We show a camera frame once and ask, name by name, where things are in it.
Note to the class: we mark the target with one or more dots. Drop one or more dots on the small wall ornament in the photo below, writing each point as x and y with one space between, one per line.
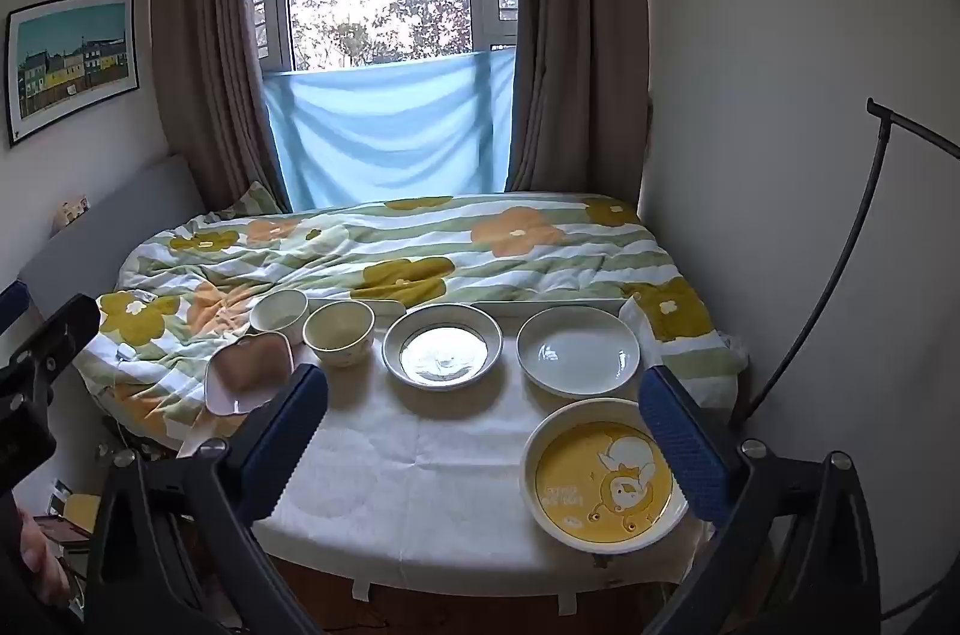
71 211

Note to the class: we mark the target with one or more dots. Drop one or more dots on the green striped pillow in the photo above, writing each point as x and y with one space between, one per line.
251 201

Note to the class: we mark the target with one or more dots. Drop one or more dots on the pink square bowl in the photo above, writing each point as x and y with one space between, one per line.
244 371

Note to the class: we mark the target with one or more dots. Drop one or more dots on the yellow floor box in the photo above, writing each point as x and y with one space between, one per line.
81 509

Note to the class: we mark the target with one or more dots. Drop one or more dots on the plain white plate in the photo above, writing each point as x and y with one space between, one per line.
577 350

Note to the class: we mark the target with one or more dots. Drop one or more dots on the white floral tablecloth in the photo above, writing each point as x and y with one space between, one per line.
435 455

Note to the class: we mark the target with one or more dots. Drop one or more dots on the yellow bear plate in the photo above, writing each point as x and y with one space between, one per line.
592 485

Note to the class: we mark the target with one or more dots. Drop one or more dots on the light blue window cloth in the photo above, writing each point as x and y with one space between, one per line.
390 132

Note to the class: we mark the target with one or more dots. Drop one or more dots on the grey headboard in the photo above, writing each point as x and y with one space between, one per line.
112 222

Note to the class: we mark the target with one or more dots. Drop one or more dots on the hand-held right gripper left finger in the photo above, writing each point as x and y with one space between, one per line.
289 436

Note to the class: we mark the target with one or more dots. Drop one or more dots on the cream round bowl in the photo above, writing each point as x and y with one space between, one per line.
279 309
339 331

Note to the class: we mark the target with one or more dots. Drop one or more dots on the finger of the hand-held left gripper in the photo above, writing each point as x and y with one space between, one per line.
11 306
64 335

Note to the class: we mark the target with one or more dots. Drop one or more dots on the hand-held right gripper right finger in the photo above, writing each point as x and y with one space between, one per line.
682 447

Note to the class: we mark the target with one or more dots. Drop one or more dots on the black floor lamp stand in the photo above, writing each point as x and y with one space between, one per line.
879 113

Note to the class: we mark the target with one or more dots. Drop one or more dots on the floral striped blanket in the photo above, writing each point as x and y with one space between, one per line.
465 245

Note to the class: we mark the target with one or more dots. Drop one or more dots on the person's left hand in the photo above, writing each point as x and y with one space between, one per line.
41 552

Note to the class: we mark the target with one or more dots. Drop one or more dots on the grey rimmed deep plate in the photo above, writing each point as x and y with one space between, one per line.
442 346

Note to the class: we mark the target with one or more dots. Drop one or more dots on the framed wall picture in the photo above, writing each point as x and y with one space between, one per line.
71 61

